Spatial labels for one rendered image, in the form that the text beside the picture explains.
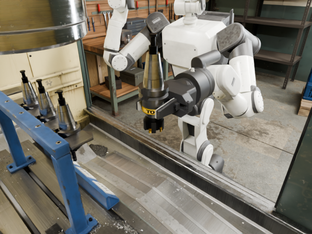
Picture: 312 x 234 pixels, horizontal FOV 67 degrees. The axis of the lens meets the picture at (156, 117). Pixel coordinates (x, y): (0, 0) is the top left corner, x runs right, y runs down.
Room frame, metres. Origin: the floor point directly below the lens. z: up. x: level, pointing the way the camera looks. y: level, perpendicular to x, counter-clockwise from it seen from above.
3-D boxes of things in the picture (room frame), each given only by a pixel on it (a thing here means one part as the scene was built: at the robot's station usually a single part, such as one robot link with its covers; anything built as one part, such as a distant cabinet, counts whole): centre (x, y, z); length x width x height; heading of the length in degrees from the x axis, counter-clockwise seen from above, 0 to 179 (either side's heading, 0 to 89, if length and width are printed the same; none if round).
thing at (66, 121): (0.53, 0.23, 1.26); 0.04 x 0.04 x 0.07
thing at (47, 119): (0.60, 0.32, 1.21); 0.06 x 0.06 x 0.03
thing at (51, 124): (0.56, 0.27, 1.21); 0.07 x 0.05 x 0.01; 138
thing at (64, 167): (0.45, 0.23, 1.05); 0.10 x 0.05 x 0.30; 138
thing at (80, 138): (0.49, 0.19, 1.21); 0.07 x 0.05 x 0.01; 138
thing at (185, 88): (0.53, -0.06, 1.33); 0.13 x 0.12 x 0.10; 48
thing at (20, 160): (0.74, 0.56, 1.05); 0.10 x 0.05 x 0.30; 138
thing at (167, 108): (0.44, -0.03, 1.32); 0.06 x 0.02 x 0.03; 138
